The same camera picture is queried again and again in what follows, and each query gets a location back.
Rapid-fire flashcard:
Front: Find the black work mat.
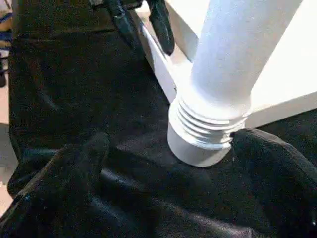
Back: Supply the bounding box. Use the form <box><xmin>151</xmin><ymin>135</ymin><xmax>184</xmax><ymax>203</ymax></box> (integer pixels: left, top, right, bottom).
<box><xmin>6</xmin><ymin>0</ymin><xmax>317</xmax><ymax>238</ymax></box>

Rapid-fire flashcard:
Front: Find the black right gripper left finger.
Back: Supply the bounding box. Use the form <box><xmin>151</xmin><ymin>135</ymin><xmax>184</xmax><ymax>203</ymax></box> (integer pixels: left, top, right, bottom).
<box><xmin>0</xmin><ymin>132</ymin><xmax>111</xmax><ymax>238</ymax></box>

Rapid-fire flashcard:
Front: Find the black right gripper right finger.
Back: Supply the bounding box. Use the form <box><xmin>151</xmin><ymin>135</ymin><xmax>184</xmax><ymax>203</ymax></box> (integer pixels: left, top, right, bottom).
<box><xmin>230</xmin><ymin>128</ymin><xmax>317</xmax><ymax>238</ymax></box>

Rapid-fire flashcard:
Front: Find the white plastic table leg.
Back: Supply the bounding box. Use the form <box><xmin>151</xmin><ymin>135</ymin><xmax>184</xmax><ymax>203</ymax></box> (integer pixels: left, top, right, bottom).
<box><xmin>167</xmin><ymin>0</ymin><xmax>305</xmax><ymax>168</ymax></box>

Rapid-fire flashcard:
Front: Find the white plastic table top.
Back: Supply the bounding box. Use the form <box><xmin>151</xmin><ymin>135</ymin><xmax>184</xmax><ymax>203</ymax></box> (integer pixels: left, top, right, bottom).
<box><xmin>135</xmin><ymin>0</ymin><xmax>317</xmax><ymax>130</ymax></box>

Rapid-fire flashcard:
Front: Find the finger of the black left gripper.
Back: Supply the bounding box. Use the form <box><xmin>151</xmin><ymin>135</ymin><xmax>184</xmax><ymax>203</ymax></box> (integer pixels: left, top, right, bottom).
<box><xmin>148</xmin><ymin>0</ymin><xmax>176</xmax><ymax>56</ymax></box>
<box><xmin>108</xmin><ymin>0</ymin><xmax>144</xmax><ymax>52</ymax></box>

